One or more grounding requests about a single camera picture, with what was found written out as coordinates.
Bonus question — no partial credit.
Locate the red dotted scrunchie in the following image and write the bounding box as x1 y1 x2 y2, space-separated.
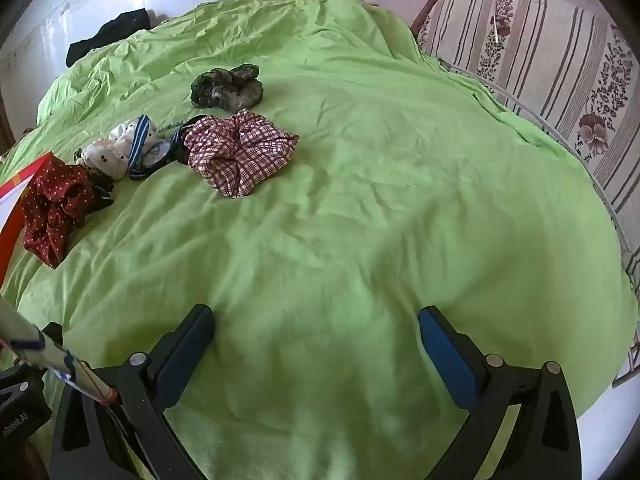
21 154 98 269

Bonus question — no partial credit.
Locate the grey sheer scrunchie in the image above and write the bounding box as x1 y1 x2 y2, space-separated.
190 63 265 115

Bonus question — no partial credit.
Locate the red cardboard box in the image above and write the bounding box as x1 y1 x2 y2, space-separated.
0 152 53 286

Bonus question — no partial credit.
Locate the red plaid scrunchie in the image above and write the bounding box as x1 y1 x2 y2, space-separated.
182 108 300 199

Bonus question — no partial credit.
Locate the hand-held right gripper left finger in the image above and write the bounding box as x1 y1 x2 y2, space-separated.
50 304 216 480

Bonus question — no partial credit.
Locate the green bed sheet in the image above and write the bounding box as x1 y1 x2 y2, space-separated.
0 0 640 480

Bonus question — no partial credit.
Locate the white taped pole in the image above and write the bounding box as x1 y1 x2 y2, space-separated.
0 297 120 407

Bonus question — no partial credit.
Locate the striped floral mattress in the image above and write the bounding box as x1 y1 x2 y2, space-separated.
410 0 640 281

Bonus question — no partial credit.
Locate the black cloth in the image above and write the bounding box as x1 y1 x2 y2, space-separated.
66 9 152 67

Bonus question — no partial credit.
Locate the white dotted scrunchie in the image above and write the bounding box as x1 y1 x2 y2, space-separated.
75 117 158 181

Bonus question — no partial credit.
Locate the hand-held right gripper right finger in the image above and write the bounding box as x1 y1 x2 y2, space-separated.
418 305 583 480

